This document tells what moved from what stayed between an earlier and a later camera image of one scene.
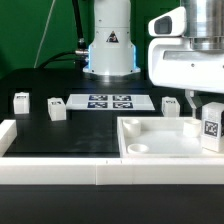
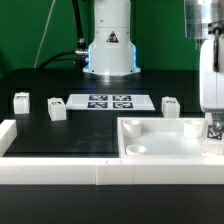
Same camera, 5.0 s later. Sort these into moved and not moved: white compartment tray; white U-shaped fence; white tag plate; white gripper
Moved: white gripper
Not moved: white tag plate; white U-shaped fence; white compartment tray
